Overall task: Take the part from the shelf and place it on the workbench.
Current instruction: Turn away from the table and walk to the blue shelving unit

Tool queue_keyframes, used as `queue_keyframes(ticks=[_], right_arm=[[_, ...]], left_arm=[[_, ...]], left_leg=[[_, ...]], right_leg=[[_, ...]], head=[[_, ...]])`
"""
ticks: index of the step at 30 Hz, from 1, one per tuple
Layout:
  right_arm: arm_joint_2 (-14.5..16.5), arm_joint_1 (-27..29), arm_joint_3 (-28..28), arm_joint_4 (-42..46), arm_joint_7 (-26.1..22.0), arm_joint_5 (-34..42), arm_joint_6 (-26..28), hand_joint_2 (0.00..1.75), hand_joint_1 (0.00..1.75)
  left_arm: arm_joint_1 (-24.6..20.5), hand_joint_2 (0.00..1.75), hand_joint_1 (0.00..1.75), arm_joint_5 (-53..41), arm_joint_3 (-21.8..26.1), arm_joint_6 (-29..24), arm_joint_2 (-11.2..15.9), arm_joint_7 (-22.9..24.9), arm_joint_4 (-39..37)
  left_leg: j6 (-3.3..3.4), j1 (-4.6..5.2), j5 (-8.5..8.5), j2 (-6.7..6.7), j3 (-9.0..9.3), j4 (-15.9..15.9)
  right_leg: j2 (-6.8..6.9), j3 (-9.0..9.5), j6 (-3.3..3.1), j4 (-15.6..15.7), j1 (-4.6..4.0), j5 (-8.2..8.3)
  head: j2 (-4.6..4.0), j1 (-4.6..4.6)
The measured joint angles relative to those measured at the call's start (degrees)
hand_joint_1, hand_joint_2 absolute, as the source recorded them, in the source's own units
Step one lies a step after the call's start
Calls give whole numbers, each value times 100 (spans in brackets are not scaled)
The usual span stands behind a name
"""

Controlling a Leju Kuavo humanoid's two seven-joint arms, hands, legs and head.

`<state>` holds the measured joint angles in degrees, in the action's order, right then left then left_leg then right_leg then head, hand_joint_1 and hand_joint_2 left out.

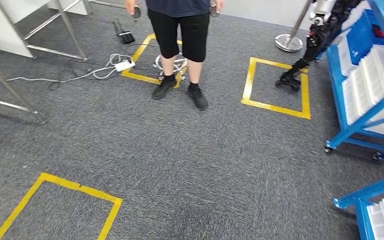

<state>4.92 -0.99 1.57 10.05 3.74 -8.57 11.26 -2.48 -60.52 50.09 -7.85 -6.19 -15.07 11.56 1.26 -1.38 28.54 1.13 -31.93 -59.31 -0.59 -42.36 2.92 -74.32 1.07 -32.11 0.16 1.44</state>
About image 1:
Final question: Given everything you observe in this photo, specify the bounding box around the blue metal shelf rack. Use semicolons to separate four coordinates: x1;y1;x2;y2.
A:
324;0;384;162
332;171;384;240

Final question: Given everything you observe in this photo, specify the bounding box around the chrome stool base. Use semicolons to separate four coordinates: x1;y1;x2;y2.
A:
152;52;189;82

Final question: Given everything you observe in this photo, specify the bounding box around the yellow floor tape square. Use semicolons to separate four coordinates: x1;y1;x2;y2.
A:
0;172;123;240
120;33;189;90

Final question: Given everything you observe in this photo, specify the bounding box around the white power strip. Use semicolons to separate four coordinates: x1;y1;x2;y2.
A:
114;59;137;73

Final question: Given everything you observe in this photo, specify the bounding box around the person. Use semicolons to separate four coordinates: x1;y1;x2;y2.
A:
124;0;225;112

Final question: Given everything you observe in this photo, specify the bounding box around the black wifi router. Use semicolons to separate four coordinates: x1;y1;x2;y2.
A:
112;18;137;45

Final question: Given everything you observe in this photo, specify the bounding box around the silver stanchion pole base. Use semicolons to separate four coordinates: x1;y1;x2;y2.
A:
274;0;314;53

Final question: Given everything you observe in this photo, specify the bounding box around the black humanoid robot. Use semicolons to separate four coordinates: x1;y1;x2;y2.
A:
275;0;362;93

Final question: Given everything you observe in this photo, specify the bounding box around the steel side table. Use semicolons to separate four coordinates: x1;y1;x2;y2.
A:
0;0;127;62

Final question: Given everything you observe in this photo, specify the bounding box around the blue plastic bin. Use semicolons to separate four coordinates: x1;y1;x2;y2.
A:
346;9;376;66

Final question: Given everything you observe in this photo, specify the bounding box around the white counter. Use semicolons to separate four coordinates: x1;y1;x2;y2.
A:
0;0;90;59

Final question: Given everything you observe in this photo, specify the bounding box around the white floor cable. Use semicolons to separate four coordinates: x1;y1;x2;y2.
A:
0;52;133;85

